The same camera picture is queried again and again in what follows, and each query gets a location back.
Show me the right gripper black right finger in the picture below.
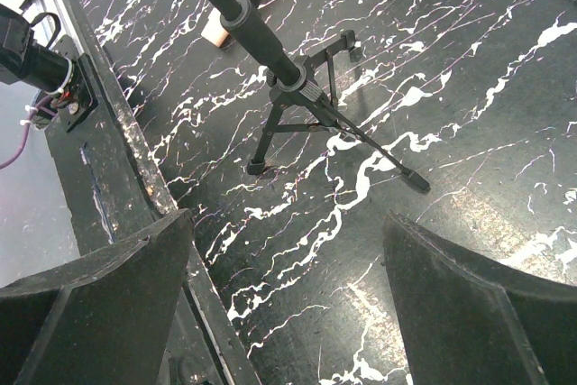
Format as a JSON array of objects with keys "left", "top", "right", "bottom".
[{"left": 383, "top": 213, "right": 576, "bottom": 384}]

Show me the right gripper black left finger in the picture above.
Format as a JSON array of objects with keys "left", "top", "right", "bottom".
[{"left": 1, "top": 210, "right": 193, "bottom": 384}]

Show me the black tripod clip stand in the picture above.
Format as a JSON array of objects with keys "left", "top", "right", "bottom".
[{"left": 208, "top": 0, "right": 430, "bottom": 193}]

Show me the black front mounting base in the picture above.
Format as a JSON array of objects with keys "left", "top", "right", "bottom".
[{"left": 23, "top": 0, "right": 260, "bottom": 384}]

